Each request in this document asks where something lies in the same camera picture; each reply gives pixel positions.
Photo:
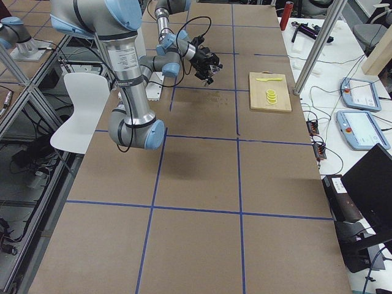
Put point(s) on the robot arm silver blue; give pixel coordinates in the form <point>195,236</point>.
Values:
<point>115,25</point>
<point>171,30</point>

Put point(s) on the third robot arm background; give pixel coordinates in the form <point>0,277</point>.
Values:
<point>13,32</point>

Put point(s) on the wooden cutting board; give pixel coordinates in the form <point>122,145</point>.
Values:
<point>257,92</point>

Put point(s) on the yellow lemon slices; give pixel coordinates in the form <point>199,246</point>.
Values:
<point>271,96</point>

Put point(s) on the yellow plastic knife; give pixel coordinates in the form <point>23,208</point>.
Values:
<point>268,79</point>

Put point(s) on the white foam block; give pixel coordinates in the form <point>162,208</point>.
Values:
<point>298,45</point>

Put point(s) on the red cylinder bottle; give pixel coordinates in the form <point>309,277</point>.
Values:
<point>286,15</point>

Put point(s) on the white plastic chair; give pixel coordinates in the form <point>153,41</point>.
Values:
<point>89,93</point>

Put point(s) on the upper blue teach pendant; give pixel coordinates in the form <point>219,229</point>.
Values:
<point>360,94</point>

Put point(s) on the blue teach pendant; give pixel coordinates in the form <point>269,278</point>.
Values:
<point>360,94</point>
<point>360,130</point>

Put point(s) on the lower blue teach pendant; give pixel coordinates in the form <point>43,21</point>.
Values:
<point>360,130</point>

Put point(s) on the black box with label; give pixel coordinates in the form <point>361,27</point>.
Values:
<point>341,204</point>

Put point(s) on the black computer monitor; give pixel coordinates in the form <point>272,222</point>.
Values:
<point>368,183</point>

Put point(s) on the aluminium frame post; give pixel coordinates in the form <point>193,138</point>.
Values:
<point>327,27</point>

